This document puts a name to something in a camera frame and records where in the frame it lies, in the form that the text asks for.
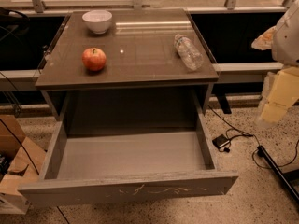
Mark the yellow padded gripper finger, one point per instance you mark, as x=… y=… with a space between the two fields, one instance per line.
x=264 y=41
x=267 y=116

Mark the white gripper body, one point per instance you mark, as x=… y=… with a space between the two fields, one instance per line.
x=287 y=45

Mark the clear plastic water bottle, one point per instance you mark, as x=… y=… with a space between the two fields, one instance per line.
x=188 y=52

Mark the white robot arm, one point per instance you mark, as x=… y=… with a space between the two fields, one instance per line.
x=285 y=45

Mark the grey cabinet with glass top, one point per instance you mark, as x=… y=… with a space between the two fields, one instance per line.
x=144 y=86

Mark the grey open top drawer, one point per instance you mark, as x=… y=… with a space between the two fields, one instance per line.
x=113 y=146

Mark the black stand leg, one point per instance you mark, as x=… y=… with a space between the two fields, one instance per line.
x=284 y=180

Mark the black power adapter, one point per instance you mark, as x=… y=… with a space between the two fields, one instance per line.
x=220 y=141

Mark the white ceramic bowl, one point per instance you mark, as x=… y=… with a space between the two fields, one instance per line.
x=97 y=21

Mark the red apple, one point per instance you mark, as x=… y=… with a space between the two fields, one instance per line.
x=94 y=59

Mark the grey metal railing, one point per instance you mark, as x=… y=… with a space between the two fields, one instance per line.
x=149 y=0

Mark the brown cardboard box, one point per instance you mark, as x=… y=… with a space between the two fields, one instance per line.
x=21 y=161

